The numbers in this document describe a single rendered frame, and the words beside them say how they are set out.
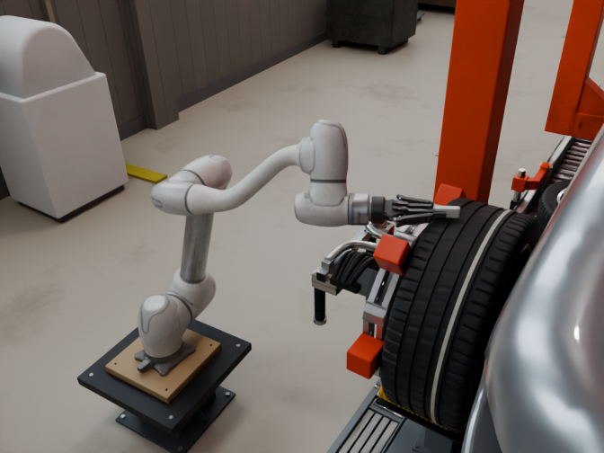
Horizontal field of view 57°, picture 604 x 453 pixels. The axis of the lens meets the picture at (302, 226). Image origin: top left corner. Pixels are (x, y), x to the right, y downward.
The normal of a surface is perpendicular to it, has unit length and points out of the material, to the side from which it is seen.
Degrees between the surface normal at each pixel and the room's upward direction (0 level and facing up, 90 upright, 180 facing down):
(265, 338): 0
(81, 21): 90
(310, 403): 0
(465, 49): 90
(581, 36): 90
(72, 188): 90
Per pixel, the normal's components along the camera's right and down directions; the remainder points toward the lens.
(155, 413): -0.02, -0.84
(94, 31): 0.86, 0.26
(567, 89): -0.56, 0.46
